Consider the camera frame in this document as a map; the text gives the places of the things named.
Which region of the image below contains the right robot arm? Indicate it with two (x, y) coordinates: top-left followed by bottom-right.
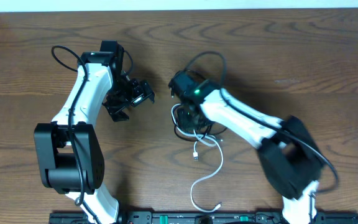
(168, 71), (328, 223)

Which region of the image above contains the white usb cable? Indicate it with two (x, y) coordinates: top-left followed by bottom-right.
(170, 103), (224, 213)

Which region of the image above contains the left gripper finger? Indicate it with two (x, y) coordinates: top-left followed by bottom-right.
(109, 110), (129, 122)
(140, 80), (155, 103)

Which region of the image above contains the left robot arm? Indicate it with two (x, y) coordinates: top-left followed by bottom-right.
(34, 40), (155, 223)

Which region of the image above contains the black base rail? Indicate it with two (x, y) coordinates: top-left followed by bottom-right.
(48, 210), (358, 224)

